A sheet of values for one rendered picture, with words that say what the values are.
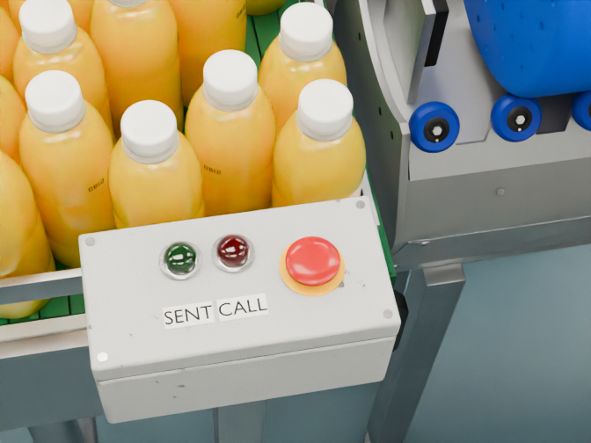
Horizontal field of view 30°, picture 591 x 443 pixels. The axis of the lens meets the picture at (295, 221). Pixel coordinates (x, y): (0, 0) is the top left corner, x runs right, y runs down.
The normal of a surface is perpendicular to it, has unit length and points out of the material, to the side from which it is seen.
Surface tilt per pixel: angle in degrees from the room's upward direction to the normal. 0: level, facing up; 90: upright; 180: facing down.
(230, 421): 90
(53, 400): 90
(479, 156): 52
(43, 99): 0
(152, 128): 0
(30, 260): 90
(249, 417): 90
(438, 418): 0
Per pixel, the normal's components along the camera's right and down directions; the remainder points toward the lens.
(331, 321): 0.04, -0.51
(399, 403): 0.18, 0.85
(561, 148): 0.17, 0.37
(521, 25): -0.98, 0.14
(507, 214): 0.18, 0.63
